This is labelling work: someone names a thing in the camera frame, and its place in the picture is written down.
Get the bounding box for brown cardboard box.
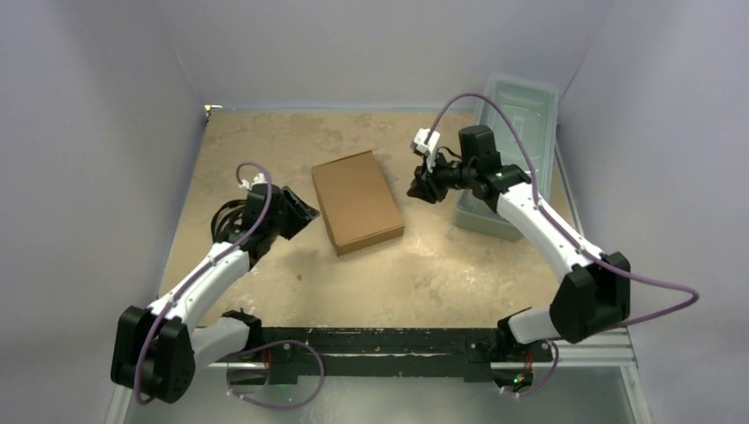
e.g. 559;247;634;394
311;150;405;256

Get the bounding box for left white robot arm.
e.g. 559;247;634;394
110;183;320;405

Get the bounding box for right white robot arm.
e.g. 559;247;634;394
407;125;631;360

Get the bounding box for clear plastic storage bin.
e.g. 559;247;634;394
454;72;559;241

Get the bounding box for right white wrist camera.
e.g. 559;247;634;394
410;128;441;173

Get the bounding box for black coiled cable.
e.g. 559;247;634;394
209;199;250;244

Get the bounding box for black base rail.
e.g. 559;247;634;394
222;322;554;385

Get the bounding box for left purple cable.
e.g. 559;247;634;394
132;163;326;411

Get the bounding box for purple cable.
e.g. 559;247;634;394
429;92;700;399
132;163;326;411

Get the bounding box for aluminium frame rail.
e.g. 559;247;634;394
106;328;652;423

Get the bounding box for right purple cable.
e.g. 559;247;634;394
429;92;700;399

